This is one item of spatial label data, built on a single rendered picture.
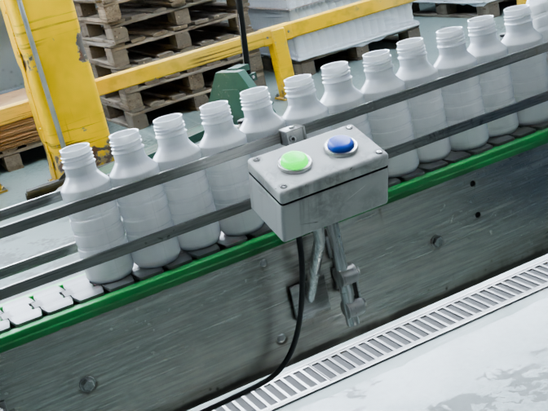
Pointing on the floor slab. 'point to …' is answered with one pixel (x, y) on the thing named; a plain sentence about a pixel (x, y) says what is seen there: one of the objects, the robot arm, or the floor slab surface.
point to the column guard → (59, 78)
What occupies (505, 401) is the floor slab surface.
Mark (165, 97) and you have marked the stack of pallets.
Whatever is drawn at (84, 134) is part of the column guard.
